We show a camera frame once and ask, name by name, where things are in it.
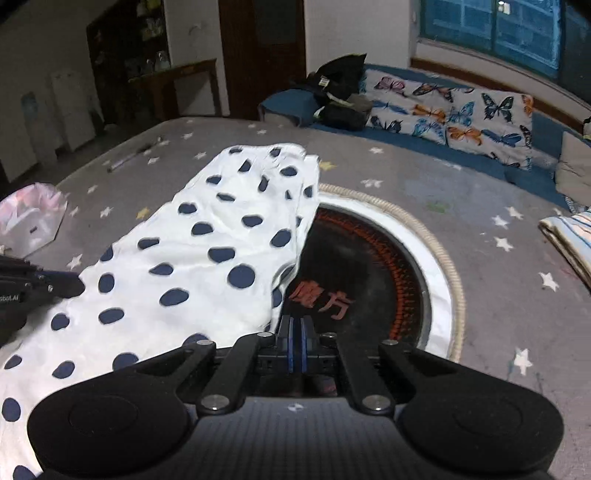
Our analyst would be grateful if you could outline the white pen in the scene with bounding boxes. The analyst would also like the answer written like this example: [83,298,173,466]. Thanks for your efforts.
[107,154,139,174]

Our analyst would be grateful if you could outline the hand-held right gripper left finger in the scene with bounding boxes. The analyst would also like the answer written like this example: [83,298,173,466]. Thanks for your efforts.
[111,315,298,415]

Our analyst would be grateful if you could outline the dark shelf cabinet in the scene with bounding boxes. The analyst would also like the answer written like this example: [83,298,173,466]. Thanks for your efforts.
[86,0,171,125]

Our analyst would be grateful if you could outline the window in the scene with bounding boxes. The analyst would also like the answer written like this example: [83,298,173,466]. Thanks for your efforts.
[418,0,591,86]

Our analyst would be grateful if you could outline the grey star-print mat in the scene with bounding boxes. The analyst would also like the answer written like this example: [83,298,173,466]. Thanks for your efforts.
[0,115,591,480]

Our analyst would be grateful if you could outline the white board panel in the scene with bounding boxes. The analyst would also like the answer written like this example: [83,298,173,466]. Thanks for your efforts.
[50,69,105,152]
[0,90,58,183]

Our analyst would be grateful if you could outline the round black heater white rim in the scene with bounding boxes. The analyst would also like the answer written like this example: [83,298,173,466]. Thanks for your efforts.
[272,182,465,398]

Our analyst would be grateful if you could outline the blue bench cushion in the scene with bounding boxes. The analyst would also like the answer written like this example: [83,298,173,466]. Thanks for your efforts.
[257,65,591,213]

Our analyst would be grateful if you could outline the wooden desk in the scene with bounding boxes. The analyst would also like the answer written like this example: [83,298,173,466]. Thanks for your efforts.
[128,58,222,123]

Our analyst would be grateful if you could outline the white navy polka-dot pants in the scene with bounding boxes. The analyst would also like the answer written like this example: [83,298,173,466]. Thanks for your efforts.
[0,144,321,480]

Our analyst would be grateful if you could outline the dark wooden door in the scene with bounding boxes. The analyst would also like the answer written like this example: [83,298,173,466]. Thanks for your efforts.
[218,0,308,121]

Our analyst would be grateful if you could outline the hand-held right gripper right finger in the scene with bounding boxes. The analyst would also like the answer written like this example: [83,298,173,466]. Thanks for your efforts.
[299,316,481,415]

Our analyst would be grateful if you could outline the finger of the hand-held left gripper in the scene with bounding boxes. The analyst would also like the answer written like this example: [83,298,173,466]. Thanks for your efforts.
[28,270,86,298]

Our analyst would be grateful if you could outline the grey pillow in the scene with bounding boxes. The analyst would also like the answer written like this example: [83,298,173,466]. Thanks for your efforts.
[554,131,591,208]

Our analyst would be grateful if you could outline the black clothes pile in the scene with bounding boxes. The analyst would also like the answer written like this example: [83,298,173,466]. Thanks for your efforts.
[291,53,374,130]

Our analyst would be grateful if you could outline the striped folded blanket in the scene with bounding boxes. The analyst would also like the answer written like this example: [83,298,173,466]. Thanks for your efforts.
[538,210,591,289]

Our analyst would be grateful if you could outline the pink white plastic bag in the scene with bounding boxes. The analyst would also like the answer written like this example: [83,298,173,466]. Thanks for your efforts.
[0,182,69,257]

